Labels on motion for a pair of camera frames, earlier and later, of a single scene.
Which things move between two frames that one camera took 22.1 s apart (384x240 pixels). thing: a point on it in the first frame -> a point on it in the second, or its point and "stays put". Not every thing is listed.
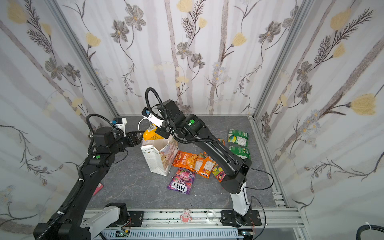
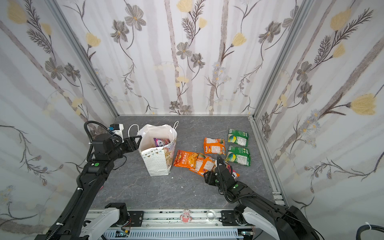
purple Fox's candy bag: (182, 181) -> (160, 142)
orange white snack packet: (203, 164) stays put
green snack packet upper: (238, 137) stays put
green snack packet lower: (242, 153) stays put
